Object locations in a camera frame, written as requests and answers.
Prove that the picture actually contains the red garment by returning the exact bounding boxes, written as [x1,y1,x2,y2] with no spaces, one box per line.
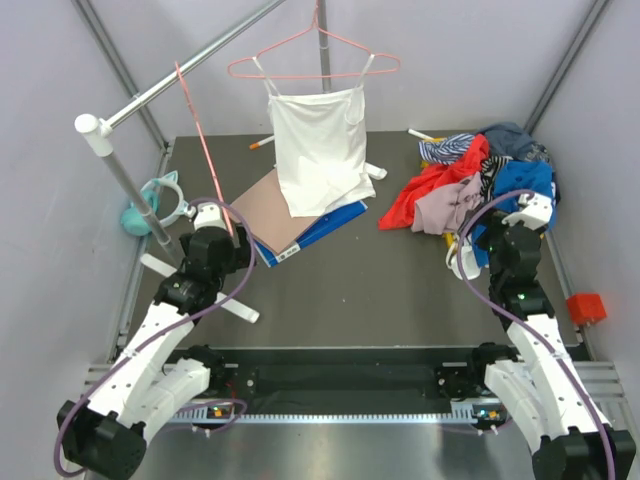
[378,134,489,230]

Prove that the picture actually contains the teal cat ear headphones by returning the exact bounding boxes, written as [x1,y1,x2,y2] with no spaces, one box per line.
[120,170,196,237]

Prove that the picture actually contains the grey blue denim garment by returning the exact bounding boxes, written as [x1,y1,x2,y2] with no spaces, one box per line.
[476,122,551,163]

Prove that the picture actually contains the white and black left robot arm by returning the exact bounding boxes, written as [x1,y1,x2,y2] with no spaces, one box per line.
[53,223,259,479]

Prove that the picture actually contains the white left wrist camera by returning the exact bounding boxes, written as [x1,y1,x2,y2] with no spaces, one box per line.
[191,202,227,231]

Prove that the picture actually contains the white clothes rack frame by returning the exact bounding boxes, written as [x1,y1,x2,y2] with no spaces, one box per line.
[73,0,389,324]

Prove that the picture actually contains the blue tank top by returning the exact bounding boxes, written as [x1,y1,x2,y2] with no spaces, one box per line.
[471,160,556,268]

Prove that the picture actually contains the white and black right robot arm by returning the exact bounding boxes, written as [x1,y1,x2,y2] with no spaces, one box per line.
[466,209,636,479]

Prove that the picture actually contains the black white striped shirt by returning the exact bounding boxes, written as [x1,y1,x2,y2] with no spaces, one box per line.
[480,155,513,201]

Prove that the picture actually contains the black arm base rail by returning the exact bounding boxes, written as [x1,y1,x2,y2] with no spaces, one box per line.
[164,345,531,416]

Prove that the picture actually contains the pink hanger with white top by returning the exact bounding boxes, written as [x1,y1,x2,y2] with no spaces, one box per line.
[227,1,402,81]

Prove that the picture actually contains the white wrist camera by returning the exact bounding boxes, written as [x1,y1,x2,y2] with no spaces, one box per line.
[191,202,227,231]
[502,193,553,233]

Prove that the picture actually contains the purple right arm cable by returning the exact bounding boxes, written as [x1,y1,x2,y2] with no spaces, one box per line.
[455,188,617,480]

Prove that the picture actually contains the brown cardboard sheet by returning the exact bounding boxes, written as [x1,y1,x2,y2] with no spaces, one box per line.
[231,169,319,254]

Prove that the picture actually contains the white marker near clothes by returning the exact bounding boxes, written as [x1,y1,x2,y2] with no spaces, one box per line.
[407,128,437,142]

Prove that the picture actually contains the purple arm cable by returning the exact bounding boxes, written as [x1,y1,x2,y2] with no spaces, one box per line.
[455,188,617,480]
[53,197,259,479]

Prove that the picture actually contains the pink wire hanger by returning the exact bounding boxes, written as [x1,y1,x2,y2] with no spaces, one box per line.
[174,61,235,238]

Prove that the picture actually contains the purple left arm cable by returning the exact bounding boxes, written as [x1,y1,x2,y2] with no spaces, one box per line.
[53,197,259,479]

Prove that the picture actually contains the pale pink garment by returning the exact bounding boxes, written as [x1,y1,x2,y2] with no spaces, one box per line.
[411,172,483,235]

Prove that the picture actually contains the white cloth near arm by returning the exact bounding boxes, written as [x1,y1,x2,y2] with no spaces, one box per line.
[445,240,482,280]

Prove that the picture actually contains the orange red box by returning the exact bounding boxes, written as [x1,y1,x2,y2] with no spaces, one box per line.
[566,293,607,326]

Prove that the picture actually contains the white orange tipped marker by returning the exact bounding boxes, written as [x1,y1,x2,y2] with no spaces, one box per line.
[249,135,275,150]

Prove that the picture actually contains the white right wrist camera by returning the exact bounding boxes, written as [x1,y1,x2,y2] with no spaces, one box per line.
[502,193,553,233]

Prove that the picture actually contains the white camisole top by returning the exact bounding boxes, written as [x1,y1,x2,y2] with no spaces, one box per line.
[264,55,376,217]

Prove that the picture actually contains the blue white striped cloth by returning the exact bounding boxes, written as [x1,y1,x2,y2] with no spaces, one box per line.
[419,133,475,165]

